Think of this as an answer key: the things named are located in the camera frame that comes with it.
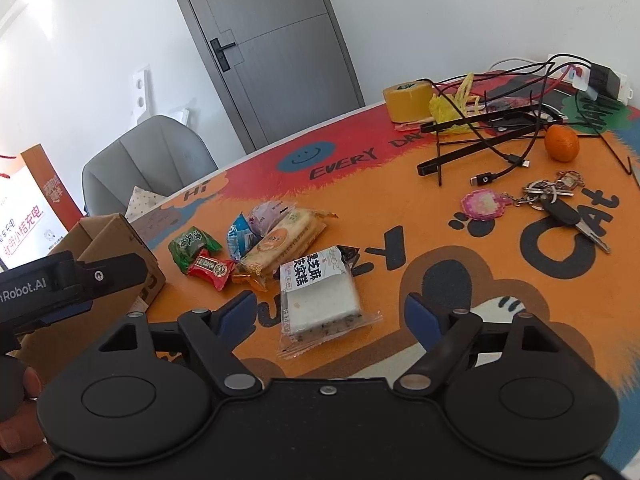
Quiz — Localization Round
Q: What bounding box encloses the black charger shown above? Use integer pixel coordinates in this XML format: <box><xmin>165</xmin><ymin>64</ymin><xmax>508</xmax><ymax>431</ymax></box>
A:
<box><xmin>584</xmin><ymin>63</ymin><xmax>624</xmax><ymax>102</ymax></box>

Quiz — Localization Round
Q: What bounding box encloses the orange tangerine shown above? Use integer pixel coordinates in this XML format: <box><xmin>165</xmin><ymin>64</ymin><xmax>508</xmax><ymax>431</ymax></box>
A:
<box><xmin>543</xmin><ymin>124</ymin><xmax>581</xmax><ymax>163</ymax></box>

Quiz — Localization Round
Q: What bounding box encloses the patterned cushion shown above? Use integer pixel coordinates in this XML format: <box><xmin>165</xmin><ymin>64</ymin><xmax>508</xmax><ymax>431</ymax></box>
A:
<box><xmin>124</xmin><ymin>185</ymin><xmax>167</xmax><ymax>222</ymax></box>

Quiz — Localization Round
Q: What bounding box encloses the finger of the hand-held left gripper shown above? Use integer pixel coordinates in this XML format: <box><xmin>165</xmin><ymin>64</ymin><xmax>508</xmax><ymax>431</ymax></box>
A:
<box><xmin>14</xmin><ymin>302</ymin><xmax>94</xmax><ymax>335</ymax></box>
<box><xmin>75</xmin><ymin>253</ymin><xmax>152</xmax><ymax>302</ymax></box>

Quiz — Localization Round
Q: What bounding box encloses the brown cardboard box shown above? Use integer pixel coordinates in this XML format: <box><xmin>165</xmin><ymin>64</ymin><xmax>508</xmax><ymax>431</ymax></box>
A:
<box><xmin>19</xmin><ymin>213</ymin><xmax>167</xmax><ymax>387</ymax></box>

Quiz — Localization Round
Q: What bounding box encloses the pink keychain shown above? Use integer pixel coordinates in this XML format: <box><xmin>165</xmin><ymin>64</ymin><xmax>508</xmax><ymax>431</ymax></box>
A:
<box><xmin>460</xmin><ymin>188</ymin><xmax>514</xmax><ymax>222</ymax></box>

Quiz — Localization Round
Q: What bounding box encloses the yellow tape roll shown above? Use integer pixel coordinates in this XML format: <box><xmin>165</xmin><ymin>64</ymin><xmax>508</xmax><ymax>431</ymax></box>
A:
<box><xmin>383</xmin><ymin>79</ymin><xmax>434</xmax><ymax>124</ymax></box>

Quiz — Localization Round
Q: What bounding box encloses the red snack packet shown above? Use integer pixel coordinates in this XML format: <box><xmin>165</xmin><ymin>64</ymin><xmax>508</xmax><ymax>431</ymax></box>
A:
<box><xmin>186</xmin><ymin>249</ymin><xmax>237</xmax><ymax>292</ymax></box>

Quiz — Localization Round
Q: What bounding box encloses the green snack packet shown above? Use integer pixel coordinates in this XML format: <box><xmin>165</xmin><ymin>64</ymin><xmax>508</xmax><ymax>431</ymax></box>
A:
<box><xmin>167</xmin><ymin>226</ymin><xmax>223</xmax><ymax>275</ymax></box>

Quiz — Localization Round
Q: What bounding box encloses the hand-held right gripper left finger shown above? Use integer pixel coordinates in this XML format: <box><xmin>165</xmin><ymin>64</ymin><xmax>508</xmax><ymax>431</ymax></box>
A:
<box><xmin>97</xmin><ymin>289</ymin><xmax>263</xmax><ymax>402</ymax></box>

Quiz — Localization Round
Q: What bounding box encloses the black wire stand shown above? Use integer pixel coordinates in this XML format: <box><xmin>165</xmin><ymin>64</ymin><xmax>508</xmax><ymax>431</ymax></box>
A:
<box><xmin>430</xmin><ymin>52</ymin><xmax>640</xmax><ymax>187</ymax></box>
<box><xmin>416</xmin><ymin>109</ymin><xmax>567</xmax><ymax>187</ymax></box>

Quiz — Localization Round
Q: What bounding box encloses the long biscuit packet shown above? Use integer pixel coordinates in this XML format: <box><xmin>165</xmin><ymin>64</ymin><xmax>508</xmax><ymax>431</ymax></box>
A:
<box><xmin>233</xmin><ymin>208</ymin><xmax>338</xmax><ymax>281</ymax></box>

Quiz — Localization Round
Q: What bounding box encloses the orange and white paper bag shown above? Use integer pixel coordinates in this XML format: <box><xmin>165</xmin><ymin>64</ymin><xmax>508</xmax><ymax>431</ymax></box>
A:
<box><xmin>0</xmin><ymin>143</ymin><xmax>84</xmax><ymax>272</ymax></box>

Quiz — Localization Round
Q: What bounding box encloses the white cake packet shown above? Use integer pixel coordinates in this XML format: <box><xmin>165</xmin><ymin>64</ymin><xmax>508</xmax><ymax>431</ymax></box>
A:
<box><xmin>276</xmin><ymin>245</ymin><xmax>385</xmax><ymax>361</ymax></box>

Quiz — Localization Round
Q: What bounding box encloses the grey door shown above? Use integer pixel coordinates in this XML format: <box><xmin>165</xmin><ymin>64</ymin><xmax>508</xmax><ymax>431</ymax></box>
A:
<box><xmin>162</xmin><ymin>0</ymin><xmax>367</xmax><ymax>157</ymax></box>

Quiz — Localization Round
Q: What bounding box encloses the white power strip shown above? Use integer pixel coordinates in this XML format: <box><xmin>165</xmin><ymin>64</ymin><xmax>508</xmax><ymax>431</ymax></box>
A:
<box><xmin>547</xmin><ymin>53</ymin><xmax>634</xmax><ymax>106</ymax></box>

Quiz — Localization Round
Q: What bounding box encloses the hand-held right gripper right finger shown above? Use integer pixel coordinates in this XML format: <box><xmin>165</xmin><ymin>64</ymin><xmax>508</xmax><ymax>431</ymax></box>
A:
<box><xmin>395</xmin><ymin>292</ymin><xmax>557</xmax><ymax>401</ymax></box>

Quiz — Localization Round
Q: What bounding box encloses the white wall bracket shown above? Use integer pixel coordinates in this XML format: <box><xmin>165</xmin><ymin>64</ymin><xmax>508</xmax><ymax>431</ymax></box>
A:
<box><xmin>130</xmin><ymin>63</ymin><xmax>152</xmax><ymax>127</ymax></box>

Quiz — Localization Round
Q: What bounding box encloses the grey chair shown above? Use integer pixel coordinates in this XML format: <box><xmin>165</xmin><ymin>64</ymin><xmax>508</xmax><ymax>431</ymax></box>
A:
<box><xmin>81</xmin><ymin>114</ymin><xmax>220</xmax><ymax>222</ymax></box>

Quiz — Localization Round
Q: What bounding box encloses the black door handle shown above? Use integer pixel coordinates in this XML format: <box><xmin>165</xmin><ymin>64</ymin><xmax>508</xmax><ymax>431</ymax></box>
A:
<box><xmin>209</xmin><ymin>37</ymin><xmax>236</xmax><ymax>72</ymax></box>

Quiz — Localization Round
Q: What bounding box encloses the blue snack packet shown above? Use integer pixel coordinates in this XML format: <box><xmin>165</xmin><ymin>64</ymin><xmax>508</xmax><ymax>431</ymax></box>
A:
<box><xmin>227</xmin><ymin>211</ymin><xmax>261</xmax><ymax>261</ymax></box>

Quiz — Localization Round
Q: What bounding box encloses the purple snack packet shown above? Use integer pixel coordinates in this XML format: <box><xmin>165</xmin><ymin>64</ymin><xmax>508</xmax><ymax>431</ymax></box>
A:
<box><xmin>248</xmin><ymin>201</ymin><xmax>296</xmax><ymax>237</ymax></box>

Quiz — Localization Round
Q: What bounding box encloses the dark flat pad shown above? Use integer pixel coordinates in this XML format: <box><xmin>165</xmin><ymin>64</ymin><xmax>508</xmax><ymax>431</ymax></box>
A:
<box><xmin>481</xmin><ymin>75</ymin><xmax>572</xmax><ymax>127</ymax></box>

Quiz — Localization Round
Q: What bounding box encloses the bunch of keys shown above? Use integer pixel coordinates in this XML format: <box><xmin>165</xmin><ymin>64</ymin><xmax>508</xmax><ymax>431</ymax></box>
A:
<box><xmin>514</xmin><ymin>169</ymin><xmax>614</xmax><ymax>254</ymax></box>

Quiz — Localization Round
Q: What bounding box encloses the person's left hand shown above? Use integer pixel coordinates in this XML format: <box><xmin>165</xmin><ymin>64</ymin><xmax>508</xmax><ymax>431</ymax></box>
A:
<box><xmin>0</xmin><ymin>365</ymin><xmax>51</xmax><ymax>467</ymax></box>

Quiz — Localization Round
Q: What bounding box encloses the yellow plastic bag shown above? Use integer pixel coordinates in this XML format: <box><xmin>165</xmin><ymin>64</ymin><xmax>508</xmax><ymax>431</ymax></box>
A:
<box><xmin>428</xmin><ymin>73</ymin><xmax>487</xmax><ymax>134</ymax></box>

